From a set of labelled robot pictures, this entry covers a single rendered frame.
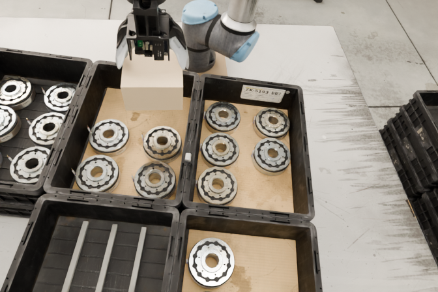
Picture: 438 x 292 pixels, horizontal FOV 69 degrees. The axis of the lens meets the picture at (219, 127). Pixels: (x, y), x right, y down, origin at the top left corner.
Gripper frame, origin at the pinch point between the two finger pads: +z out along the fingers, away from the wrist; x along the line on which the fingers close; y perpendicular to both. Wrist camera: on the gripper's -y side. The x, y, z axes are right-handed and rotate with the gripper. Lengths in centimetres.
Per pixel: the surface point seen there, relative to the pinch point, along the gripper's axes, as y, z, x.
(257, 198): 21.1, 26.6, 25.3
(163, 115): -5.9, 26.8, 1.2
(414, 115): -26, 58, 114
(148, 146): 6.3, 23.8, -2.6
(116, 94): -13.6, 26.9, -12.9
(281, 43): -52, 40, 50
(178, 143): 5.7, 23.5, 5.1
